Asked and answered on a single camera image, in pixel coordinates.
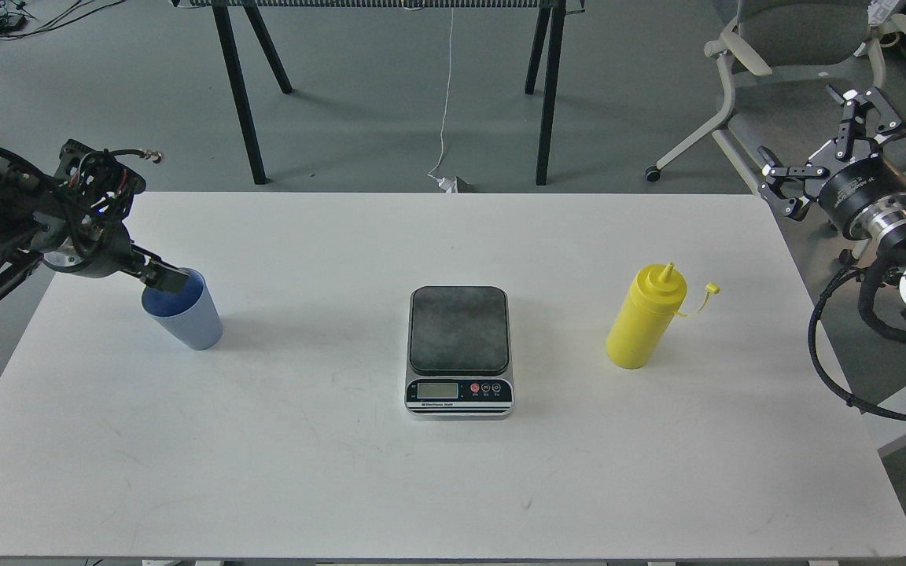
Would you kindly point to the black-legged background table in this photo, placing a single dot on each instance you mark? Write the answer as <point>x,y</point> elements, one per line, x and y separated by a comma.
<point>308,70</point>

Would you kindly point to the yellow squeeze bottle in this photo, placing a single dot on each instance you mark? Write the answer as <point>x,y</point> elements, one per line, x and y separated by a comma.
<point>653,300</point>

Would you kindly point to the blue ribbed plastic cup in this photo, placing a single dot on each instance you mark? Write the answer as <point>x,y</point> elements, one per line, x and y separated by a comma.
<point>189,315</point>

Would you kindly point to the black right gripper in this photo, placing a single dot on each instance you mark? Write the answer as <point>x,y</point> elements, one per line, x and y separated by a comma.
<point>869,122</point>

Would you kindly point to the grey office chair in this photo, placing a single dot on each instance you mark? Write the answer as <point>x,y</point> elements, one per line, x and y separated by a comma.
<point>775,60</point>

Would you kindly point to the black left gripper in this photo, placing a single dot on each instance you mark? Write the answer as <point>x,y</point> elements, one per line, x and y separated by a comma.
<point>96,193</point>

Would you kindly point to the digital kitchen scale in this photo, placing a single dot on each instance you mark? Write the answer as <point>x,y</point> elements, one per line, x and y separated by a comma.
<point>459,363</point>

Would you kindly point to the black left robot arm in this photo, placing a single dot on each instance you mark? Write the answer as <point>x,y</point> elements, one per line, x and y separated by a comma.
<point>30,219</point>

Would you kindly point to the white power adapter on floor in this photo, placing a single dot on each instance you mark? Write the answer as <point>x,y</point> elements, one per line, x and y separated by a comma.
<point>453,185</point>

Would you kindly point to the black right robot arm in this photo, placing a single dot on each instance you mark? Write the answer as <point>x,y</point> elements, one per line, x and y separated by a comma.
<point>882,294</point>

